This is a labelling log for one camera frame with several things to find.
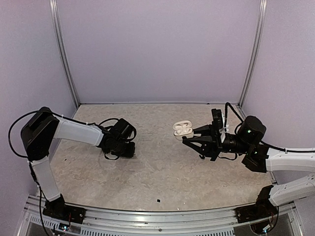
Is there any black camera cable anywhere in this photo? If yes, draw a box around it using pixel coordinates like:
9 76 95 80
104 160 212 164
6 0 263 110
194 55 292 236
99 118 137 160
224 102 244 128

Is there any right aluminium corner post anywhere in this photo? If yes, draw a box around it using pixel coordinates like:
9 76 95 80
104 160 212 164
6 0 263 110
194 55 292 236
238 0 268 109

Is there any left black camera cable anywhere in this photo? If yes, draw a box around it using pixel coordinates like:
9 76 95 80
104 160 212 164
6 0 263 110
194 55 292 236
99 118 137 160

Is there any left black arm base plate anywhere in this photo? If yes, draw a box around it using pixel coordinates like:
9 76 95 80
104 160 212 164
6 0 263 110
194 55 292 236
43 195 86 224

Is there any white earbuds charging case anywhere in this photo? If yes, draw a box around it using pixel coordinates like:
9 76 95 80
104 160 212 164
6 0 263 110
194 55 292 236
172 120 194 141

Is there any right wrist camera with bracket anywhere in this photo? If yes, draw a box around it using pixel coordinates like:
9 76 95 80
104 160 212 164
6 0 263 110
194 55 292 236
211 109 229 143

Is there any left aluminium corner post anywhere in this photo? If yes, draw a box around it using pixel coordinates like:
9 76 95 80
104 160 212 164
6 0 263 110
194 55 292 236
49 0 81 108

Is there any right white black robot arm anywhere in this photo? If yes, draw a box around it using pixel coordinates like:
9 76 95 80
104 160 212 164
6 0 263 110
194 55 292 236
173 109 315 218

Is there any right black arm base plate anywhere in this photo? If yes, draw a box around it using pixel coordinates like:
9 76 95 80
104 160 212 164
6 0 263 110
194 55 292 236
235 185 279 223

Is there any right black camera cable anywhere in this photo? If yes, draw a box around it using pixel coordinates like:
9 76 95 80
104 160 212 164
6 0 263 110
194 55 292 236
224 102 244 128

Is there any front aluminium rail frame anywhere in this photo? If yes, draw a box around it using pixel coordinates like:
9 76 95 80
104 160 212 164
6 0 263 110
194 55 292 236
14 157 306 236

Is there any aluminium corner post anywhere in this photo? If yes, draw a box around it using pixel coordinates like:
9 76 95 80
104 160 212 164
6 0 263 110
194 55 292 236
49 0 81 108
238 0 268 109

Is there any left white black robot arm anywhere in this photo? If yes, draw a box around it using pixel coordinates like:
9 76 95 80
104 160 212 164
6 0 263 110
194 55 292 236
21 107 137 219

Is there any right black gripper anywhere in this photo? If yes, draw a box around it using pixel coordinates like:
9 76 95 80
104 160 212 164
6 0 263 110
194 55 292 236
183 123 251 161

